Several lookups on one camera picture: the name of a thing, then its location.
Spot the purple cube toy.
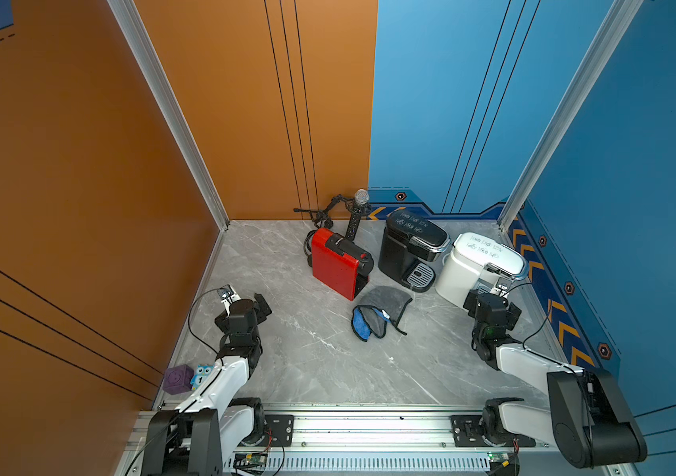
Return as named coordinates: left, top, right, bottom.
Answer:
left=163, top=364, right=195, bottom=395

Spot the white coffee machine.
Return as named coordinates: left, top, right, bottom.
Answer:
left=434, top=232, right=530, bottom=307

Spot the green circuit board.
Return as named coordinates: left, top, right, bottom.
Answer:
left=232, top=452, right=269, bottom=475
left=486, top=454, right=520, bottom=476

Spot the black coffee machine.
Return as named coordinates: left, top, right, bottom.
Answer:
left=378, top=209, right=451, bottom=293

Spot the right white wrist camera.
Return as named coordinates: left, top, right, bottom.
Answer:
left=490, top=280, right=514, bottom=298

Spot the blue owl toy block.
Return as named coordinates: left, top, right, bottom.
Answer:
left=191, top=364, right=215, bottom=391

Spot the red coffee machine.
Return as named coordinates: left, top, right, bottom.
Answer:
left=308, top=228, right=375, bottom=301

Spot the microphone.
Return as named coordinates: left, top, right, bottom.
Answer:
left=292, top=188, right=373, bottom=242

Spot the right green circuit board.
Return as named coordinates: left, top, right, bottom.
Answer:
left=486, top=454, right=520, bottom=476

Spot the aluminium mounting rail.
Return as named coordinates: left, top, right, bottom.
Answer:
left=114, top=403, right=637, bottom=476

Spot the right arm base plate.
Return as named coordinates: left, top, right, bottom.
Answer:
left=450, top=415, right=536, bottom=448

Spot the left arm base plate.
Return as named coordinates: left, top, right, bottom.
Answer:
left=241, top=414, right=296, bottom=447

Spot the left green circuit board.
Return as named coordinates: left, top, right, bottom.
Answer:
left=232, top=452, right=269, bottom=475

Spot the grey blue cleaning cloth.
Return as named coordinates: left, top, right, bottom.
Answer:
left=351, top=287, right=413, bottom=342

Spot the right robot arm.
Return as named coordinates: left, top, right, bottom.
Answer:
left=463, top=290, right=647, bottom=468

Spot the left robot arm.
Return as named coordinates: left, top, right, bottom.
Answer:
left=140, top=285, right=272, bottom=475

